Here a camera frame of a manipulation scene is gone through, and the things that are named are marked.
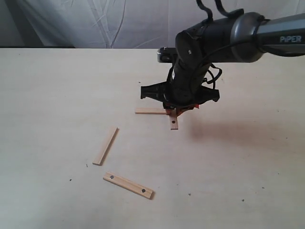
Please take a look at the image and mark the wood strip holes bottom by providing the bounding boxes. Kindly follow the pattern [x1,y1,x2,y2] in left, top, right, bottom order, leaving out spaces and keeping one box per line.
[103,172,154,199]

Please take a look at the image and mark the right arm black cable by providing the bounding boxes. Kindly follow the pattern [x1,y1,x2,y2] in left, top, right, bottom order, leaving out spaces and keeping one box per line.
[166,0,267,86]

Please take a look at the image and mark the white backdrop cloth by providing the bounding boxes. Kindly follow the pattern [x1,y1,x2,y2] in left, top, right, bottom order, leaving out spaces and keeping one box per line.
[0,0,305,50]

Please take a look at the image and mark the wood strip holes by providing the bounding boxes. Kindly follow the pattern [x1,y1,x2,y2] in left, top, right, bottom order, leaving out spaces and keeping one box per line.
[169,109,179,130]
[103,172,154,199]

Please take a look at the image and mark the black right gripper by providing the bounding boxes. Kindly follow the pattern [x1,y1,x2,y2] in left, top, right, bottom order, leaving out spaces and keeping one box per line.
[140,58,219,116]

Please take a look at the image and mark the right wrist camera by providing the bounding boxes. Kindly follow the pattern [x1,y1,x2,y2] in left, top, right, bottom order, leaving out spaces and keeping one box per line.
[157,47,177,64]

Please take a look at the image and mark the plain wood strip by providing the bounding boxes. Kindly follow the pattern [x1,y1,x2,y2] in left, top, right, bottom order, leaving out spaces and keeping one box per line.
[92,126,119,166]
[135,108,167,115]

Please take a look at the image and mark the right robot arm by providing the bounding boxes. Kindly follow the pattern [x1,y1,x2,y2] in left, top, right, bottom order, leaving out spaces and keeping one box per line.
[140,12,305,114]

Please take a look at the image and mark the plain wood strip top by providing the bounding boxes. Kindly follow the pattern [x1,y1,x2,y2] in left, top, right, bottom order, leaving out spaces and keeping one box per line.
[135,108,167,115]

